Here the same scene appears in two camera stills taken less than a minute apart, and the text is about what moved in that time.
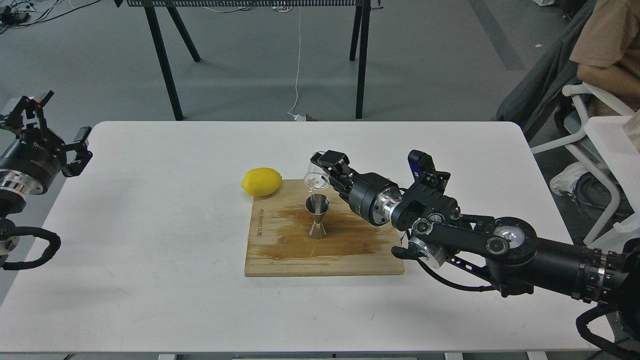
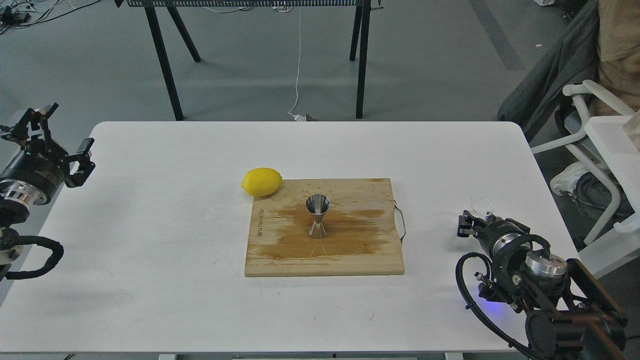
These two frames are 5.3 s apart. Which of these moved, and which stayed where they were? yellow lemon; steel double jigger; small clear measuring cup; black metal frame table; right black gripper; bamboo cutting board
Moved: small clear measuring cup; right black gripper
Stayed: black metal frame table; steel double jigger; bamboo cutting board; yellow lemon
